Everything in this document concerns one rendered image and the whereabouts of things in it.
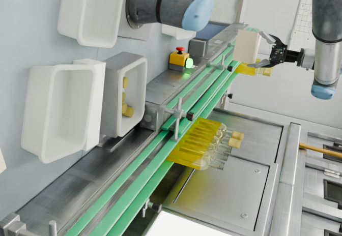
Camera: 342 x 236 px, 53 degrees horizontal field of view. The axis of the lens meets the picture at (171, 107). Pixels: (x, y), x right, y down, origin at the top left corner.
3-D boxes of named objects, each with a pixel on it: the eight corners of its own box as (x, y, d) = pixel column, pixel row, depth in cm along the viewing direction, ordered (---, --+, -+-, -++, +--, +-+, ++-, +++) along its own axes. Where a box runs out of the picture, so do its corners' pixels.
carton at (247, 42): (238, 29, 132) (257, 32, 130) (244, 32, 147) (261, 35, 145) (231, 59, 134) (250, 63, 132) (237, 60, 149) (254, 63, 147)
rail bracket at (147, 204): (117, 211, 108) (156, 226, 104) (118, 195, 105) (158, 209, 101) (123, 204, 112) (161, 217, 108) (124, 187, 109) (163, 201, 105)
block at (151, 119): (138, 127, 124) (155, 133, 121) (139, 104, 119) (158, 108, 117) (142, 123, 127) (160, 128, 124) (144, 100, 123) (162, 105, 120)
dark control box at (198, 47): (187, 54, 180) (202, 57, 177) (189, 39, 176) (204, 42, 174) (192, 51, 187) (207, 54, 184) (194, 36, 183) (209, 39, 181)
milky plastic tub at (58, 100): (8, 155, 77) (39, 167, 74) (19, 56, 73) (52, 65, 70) (58, 140, 93) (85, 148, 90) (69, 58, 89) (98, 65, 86)
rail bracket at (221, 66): (204, 67, 169) (231, 72, 165) (206, 52, 166) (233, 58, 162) (206, 65, 173) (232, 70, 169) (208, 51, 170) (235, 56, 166)
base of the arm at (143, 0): (135, -32, 103) (165, -26, 100) (154, -18, 117) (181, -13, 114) (124, 19, 105) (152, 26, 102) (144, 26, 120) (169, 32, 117)
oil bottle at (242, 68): (225, 70, 220) (268, 79, 212) (226, 61, 218) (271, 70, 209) (227, 67, 225) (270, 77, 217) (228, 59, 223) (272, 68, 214)
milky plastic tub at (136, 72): (94, 133, 107) (119, 140, 105) (94, 64, 98) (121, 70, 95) (122, 112, 122) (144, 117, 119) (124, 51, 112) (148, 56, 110)
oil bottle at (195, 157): (150, 155, 124) (207, 173, 117) (151, 142, 121) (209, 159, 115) (157, 148, 129) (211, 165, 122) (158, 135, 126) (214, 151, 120)
